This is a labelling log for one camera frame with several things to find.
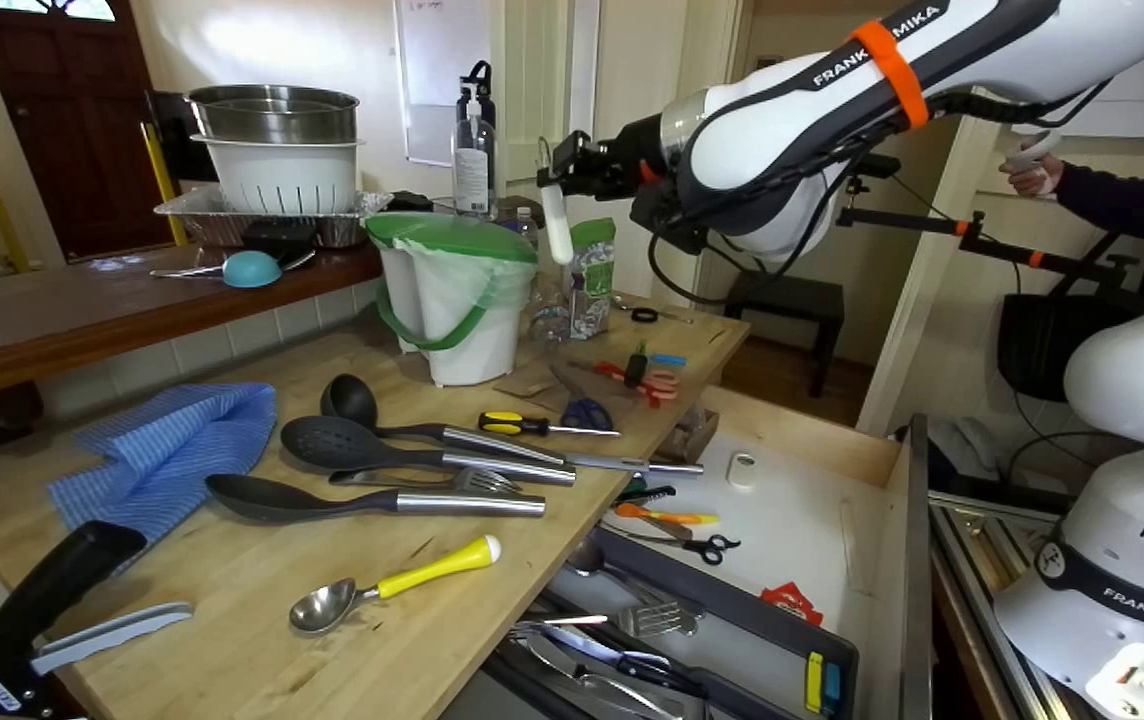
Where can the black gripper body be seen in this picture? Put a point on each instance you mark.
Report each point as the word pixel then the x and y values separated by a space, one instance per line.
pixel 628 166

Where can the white handled potato peeler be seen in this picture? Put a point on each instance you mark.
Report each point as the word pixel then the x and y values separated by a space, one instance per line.
pixel 552 218

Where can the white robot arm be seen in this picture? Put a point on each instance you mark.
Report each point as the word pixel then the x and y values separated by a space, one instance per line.
pixel 763 158

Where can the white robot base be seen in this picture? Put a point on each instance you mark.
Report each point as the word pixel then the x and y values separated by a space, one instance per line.
pixel 1077 612

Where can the person forearm dark sleeve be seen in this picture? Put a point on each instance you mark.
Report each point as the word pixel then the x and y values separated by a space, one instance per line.
pixel 1102 196

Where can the open wooden drawer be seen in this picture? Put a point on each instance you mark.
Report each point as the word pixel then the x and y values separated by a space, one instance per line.
pixel 828 511

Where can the orange red drawer item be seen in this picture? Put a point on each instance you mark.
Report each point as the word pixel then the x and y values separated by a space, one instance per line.
pixel 789 598

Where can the green lidded food jar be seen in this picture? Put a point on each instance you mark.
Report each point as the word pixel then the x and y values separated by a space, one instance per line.
pixel 593 261

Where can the clear water bottle black cap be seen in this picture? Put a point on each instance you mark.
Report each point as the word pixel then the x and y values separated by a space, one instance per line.
pixel 474 143

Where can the white compost bin green lid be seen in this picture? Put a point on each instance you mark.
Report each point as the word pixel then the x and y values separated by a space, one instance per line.
pixel 452 294

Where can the black stool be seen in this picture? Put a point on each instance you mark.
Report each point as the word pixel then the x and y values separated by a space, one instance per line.
pixel 797 302

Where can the yellow black screwdriver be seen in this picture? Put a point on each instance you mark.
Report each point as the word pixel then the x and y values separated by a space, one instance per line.
pixel 538 427

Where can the white dish rack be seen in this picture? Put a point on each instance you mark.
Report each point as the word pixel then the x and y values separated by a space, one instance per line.
pixel 274 180

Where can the small black scissors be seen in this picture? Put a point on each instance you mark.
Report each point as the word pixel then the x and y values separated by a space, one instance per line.
pixel 677 532

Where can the teal small bowl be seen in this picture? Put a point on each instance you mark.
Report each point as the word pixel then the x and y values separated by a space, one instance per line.
pixel 250 268

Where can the steel mixing bowl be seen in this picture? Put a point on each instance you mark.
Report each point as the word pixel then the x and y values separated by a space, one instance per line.
pixel 274 113

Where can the black cutlery tray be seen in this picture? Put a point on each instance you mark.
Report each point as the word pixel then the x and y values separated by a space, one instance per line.
pixel 634 633

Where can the blue cloth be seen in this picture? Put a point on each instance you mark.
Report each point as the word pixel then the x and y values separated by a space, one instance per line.
pixel 158 457

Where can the orange handled scissors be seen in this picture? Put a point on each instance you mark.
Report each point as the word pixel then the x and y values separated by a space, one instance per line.
pixel 638 376

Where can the black ladle steel handle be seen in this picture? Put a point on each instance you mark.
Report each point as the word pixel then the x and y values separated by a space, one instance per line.
pixel 359 403

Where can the black slotted spoon steel handle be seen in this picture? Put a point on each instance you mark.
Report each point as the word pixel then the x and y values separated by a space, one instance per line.
pixel 345 449

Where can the yellow handled ice cream scoop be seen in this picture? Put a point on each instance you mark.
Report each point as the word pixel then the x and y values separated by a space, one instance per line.
pixel 330 607

